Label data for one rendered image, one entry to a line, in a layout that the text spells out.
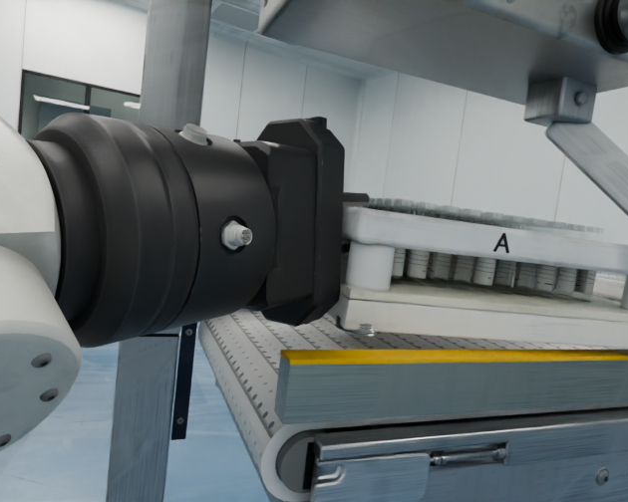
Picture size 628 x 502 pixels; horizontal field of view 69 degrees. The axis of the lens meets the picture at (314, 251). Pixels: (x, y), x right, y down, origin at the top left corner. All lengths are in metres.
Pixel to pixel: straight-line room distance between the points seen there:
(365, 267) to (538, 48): 0.15
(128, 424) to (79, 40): 5.28
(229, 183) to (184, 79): 0.33
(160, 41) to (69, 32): 5.18
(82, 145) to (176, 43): 0.35
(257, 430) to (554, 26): 0.26
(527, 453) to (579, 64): 0.24
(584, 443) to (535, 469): 0.04
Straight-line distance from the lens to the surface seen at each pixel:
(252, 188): 0.19
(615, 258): 0.36
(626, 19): 0.29
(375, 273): 0.27
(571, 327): 0.35
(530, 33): 0.27
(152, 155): 0.17
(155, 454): 0.57
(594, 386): 0.37
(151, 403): 0.54
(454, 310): 0.29
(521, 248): 0.31
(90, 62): 5.63
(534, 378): 0.33
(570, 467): 0.39
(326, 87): 6.50
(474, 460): 0.33
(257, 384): 0.31
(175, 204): 0.17
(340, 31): 0.28
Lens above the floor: 0.94
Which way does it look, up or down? 5 degrees down
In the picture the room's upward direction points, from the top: 7 degrees clockwise
